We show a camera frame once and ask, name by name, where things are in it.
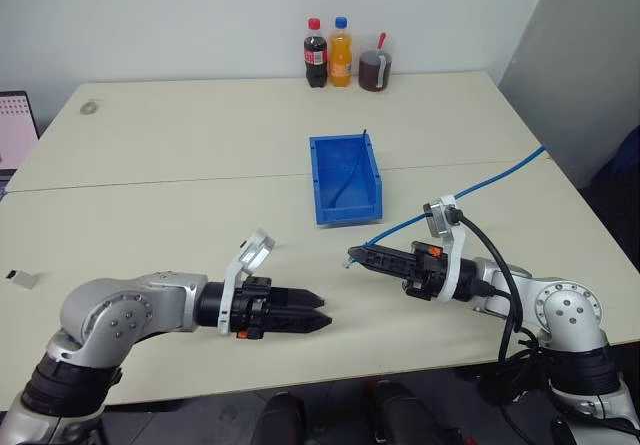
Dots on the blue plastic bin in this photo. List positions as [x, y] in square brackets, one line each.
[327, 175]

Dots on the dark rounded shape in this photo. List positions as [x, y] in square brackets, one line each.
[405, 415]
[280, 420]

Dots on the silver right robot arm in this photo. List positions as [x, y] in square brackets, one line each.
[570, 310]

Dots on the cola bottle red cap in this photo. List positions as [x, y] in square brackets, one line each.
[315, 57]

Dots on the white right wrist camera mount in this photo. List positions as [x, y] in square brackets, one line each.
[452, 255]

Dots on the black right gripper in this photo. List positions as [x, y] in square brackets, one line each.
[426, 270]

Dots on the dark drink cup with straw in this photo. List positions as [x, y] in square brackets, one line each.
[372, 70]

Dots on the dark blue chair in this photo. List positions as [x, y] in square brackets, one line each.
[622, 165]

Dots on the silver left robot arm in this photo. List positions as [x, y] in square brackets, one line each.
[125, 310]

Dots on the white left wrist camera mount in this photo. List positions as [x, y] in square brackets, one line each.
[255, 252]

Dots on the grey round table grommet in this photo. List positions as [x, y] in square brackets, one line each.
[89, 107]

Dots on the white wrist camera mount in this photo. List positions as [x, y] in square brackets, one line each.
[255, 252]
[452, 255]

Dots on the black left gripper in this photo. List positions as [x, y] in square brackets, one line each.
[252, 310]

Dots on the orange soda bottle blue cap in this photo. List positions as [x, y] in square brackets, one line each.
[340, 60]

